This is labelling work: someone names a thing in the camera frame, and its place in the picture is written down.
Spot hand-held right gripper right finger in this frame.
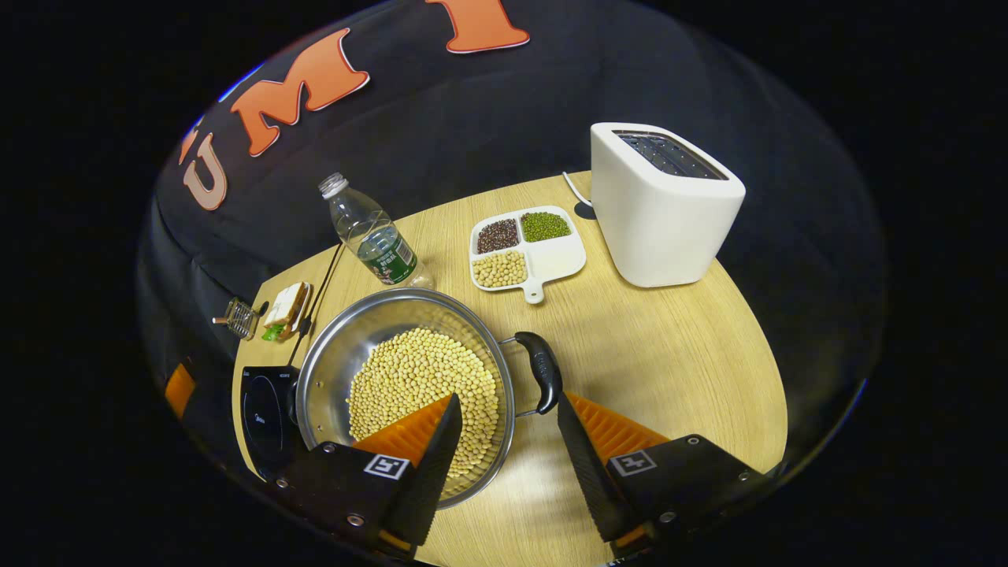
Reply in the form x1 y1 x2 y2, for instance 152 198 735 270
556 391 777 550

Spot black backdrop cloth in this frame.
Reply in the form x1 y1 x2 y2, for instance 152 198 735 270
134 0 887 505

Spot large soybean pile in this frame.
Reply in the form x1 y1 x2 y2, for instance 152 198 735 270
346 327 502 481

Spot small soybean pile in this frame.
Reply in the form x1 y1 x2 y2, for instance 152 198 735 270
472 250 528 289

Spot red bean pile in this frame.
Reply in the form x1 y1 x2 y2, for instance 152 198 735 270
476 219 521 254

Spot white divided plate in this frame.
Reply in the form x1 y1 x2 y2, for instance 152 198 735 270
469 205 588 306

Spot clear plastic water bottle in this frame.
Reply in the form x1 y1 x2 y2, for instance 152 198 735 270
318 172 435 291

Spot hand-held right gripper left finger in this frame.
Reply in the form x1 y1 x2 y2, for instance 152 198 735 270
272 394 465 560

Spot small wire mesh basket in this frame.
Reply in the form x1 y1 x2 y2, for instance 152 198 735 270
225 297 261 341

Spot thin black cable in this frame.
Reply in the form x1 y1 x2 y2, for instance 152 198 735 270
287 244 346 368

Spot black induction cooktop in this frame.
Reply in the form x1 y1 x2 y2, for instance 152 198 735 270
239 364 309 483

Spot white toaster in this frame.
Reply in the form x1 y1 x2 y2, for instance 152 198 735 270
591 122 747 288

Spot white toaster cable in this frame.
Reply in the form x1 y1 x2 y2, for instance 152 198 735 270
561 172 593 208

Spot green mung bean pile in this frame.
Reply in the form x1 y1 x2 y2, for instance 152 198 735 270
520 211 572 243

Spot stainless steel pot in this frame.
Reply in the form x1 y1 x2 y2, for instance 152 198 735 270
295 287 565 511

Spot small white sandwich plate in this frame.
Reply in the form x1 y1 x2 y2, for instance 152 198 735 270
264 281 313 341

